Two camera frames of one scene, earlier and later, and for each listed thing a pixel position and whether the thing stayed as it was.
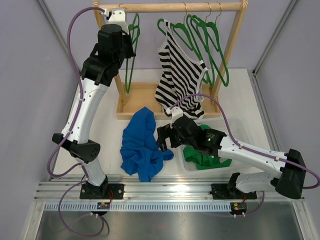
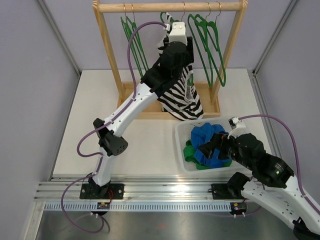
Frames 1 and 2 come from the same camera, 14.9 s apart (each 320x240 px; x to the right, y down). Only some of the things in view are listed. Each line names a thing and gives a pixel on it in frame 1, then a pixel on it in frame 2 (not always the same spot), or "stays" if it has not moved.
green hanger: (135, 28) -> (138, 38)
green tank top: (203, 161) stays
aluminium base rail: (139, 189) stays
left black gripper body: (123, 52) -> (187, 58)
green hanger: (184, 31) -> (191, 82)
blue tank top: (140, 153) -> (204, 133)
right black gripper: (164, 132) -> (220, 139)
